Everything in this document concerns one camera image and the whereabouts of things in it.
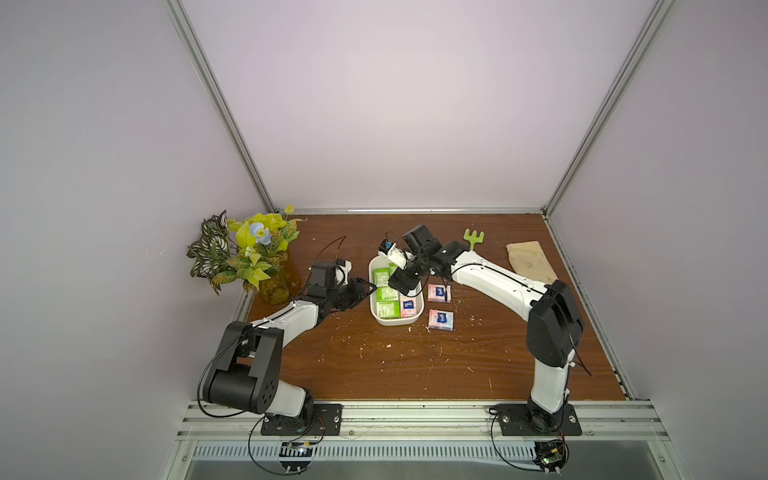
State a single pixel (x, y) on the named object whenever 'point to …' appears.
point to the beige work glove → (530, 260)
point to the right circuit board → (551, 455)
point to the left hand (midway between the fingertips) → (377, 289)
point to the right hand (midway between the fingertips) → (398, 266)
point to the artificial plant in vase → (251, 250)
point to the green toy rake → (473, 238)
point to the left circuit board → (295, 449)
